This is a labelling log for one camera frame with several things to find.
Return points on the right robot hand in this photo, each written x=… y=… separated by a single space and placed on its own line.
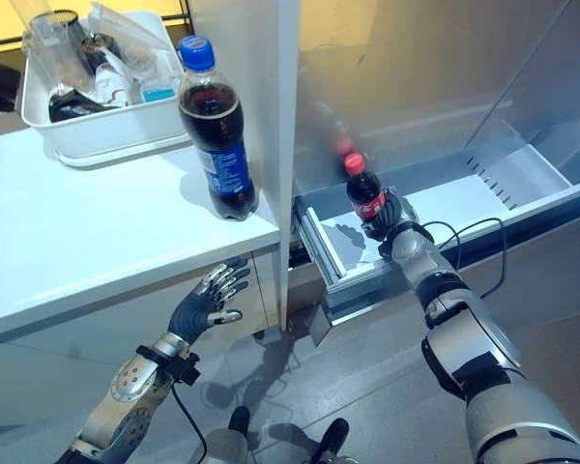
x=389 y=213

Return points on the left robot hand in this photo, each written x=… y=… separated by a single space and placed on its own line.
x=193 y=311

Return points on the small red-cap cola bottle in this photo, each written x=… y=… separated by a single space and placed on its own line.
x=363 y=189

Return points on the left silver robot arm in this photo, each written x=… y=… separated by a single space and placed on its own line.
x=125 y=394

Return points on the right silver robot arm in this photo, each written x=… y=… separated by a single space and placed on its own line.
x=478 y=357

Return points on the white refrigerator drawer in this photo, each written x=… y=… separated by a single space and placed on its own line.
x=435 y=217

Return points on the white refrigerator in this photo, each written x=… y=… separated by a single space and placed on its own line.
x=444 y=96

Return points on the white counter cabinet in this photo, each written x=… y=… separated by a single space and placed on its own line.
x=101 y=270

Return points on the robot left leg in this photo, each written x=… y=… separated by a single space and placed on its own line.
x=232 y=440

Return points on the robot leg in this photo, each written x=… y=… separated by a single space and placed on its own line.
x=331 y=442
x=232 y=440

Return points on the large blue-cap cola bottle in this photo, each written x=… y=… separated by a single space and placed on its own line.
x=216 y=130

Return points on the robot right leg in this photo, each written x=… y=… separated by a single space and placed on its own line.
x=331 y=442

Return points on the white plastic bin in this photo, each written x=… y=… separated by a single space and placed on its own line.
x=106 y=130

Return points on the light blue packet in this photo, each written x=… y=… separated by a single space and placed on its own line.
x=160 y=91

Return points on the black flat packet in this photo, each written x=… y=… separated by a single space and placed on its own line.
x=72 y=105

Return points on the white printed packet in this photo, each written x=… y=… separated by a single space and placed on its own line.
x=111 y=82

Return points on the clear plastic bag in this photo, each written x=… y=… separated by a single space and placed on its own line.
x=125 y=36

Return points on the black round container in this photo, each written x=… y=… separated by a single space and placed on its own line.
x=84 y=41

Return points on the clear plastic cup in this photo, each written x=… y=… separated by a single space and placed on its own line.
x=46 y=50

